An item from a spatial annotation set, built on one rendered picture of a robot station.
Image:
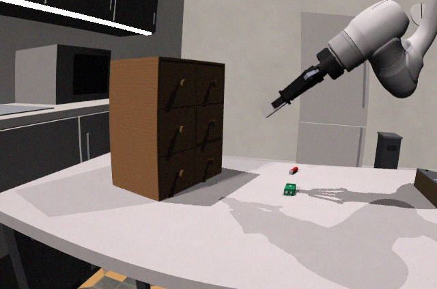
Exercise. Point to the green 9v battery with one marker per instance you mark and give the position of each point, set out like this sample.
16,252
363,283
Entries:
289,189

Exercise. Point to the brown small chest of drawers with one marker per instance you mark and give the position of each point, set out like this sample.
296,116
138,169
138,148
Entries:
133,123

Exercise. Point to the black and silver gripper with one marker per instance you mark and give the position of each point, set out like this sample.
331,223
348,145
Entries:
328,65

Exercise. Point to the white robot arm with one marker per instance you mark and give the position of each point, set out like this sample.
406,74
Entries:
375,35

